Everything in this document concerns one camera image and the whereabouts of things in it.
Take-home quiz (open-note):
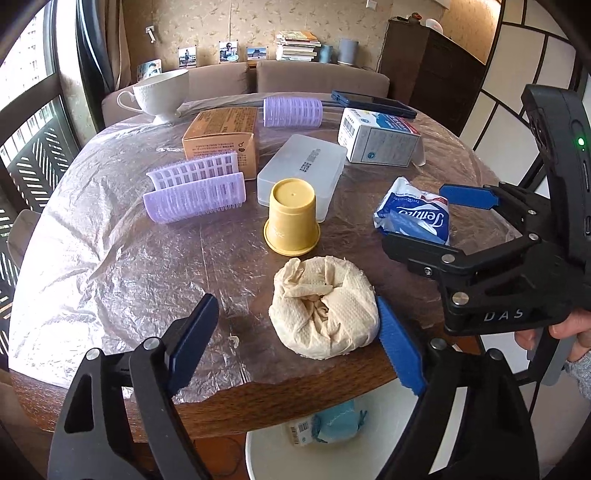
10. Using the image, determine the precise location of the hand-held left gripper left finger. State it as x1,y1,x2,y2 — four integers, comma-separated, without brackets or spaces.
47,294,219,480

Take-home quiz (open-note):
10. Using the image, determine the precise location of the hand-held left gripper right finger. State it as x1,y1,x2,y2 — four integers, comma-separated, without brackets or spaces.
376,295,541,480

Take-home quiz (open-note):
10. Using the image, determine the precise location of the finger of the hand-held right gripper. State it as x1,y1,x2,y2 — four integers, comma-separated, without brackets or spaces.
381,231,561,297
438,182,555,241

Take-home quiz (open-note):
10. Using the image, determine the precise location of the blue white tissue pack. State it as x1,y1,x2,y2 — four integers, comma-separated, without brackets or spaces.
373,176,451,246

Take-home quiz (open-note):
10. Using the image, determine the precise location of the beige paper towel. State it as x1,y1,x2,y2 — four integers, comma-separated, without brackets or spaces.
269,255,380,361

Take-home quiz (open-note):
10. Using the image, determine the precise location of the purple hair roller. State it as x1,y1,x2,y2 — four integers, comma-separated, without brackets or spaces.
143,175,247,224
263,96,323,129

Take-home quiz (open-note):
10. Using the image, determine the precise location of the brown cardboard box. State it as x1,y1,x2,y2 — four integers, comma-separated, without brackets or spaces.
182,107,259,181

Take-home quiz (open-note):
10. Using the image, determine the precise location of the person's right hand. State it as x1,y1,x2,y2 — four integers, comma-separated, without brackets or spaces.
515,310,591,365

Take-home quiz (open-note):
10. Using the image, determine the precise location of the blue crumpled packet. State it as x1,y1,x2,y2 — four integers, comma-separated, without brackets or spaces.
311,399,368,444

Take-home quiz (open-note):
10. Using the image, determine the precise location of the white and blue carton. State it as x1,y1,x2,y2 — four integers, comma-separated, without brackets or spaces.
337,108,422,168

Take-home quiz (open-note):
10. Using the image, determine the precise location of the dark wooden cabinet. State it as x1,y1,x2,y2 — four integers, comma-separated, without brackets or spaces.
379,18,488,137

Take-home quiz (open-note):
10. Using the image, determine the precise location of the white barcode wrapper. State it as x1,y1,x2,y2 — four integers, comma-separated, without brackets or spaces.
288,420,317,448

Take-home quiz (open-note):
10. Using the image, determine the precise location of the yellow plastic cup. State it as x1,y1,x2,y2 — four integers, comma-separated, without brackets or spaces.
263,178,321,257

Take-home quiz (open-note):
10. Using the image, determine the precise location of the dark blue smartphone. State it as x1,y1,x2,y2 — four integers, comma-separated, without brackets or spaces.
331,90,417,118

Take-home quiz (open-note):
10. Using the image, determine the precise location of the translucent plastic box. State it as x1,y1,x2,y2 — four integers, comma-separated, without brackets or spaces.
257,134,348,222

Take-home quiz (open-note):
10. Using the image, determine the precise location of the white panelled sliding door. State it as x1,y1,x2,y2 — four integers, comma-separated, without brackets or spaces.
459,0,591,467

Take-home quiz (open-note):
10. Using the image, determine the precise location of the pale flattened hair roller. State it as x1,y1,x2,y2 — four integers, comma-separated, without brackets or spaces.
147,152,241,191

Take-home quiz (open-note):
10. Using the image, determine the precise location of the brown sofa back cushion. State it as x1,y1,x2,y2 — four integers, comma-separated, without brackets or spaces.
178,62,250,100
256,60,391,100

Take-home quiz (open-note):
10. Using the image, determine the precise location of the stack of books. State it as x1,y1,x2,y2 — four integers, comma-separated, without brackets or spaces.
276,31,322,62

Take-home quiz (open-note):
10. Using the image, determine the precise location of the brown sofa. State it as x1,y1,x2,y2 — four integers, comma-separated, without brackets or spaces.
102,60,391,129

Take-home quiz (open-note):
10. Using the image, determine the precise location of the white teacup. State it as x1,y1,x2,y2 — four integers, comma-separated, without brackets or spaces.
117,69,191,124

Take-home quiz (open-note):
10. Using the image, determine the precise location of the dark curtain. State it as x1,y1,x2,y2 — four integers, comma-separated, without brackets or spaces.
76,0,122,131

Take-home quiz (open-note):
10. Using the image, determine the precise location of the window with dark frame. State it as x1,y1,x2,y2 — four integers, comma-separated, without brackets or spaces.
0,4,81,370

